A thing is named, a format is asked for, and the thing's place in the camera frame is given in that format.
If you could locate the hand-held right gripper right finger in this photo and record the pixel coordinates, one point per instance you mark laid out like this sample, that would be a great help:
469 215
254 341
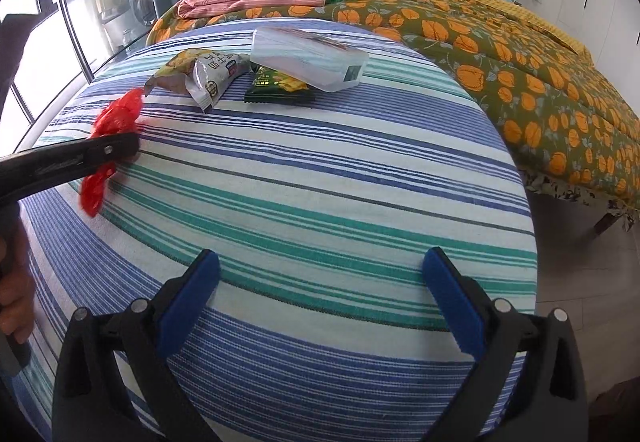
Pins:
452 302

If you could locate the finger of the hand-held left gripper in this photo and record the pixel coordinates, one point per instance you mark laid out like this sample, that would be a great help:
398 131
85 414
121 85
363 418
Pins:
75 157

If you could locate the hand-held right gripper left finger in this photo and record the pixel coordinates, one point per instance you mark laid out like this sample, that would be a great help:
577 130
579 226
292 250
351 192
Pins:
190 302

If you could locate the red plastic bag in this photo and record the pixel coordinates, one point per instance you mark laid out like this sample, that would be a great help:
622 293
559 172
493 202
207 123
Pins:
117 115

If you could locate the person's left hand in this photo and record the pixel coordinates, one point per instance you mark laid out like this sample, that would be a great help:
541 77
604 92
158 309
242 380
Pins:
17 302

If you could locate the yellow snack packet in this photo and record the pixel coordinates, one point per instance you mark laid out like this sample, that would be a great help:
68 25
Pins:
177 67

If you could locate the grey metal container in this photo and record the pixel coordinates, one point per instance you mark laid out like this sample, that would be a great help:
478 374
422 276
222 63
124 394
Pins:
114 25

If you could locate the grey white snack packet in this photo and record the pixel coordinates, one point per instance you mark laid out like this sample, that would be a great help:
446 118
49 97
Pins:
215 80

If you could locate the floral bed skirt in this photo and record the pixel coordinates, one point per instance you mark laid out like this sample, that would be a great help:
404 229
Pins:
575 194

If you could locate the grey washing machine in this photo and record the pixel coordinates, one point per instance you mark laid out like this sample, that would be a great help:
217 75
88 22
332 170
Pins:
142 2

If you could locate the wooden bed leg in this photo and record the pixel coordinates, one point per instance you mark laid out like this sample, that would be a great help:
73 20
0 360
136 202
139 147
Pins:
606 224

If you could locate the green snack packet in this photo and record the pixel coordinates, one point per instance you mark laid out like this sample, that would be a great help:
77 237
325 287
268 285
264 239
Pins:
280 90

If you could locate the orange floral quilt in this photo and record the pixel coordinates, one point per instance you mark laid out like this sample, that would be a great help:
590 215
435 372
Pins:
475 57

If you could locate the clear plastic bottle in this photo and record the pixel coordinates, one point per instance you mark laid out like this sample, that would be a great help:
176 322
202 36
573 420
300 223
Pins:
300 57

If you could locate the chrome curved rail frame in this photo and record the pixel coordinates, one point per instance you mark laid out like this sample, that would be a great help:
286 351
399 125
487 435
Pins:
70 12

